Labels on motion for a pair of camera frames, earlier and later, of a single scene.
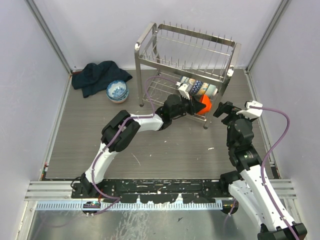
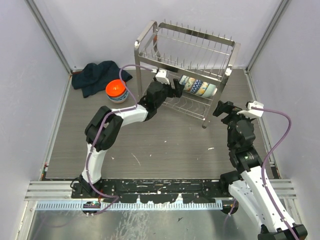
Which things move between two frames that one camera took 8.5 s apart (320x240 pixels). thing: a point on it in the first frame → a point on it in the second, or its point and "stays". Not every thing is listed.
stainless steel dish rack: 196,68 stays
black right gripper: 226,107 stays
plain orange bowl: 205,99 → 115,88
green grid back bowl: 210,90 stays
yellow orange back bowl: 203,88 stays
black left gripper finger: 197,106 → 179,87
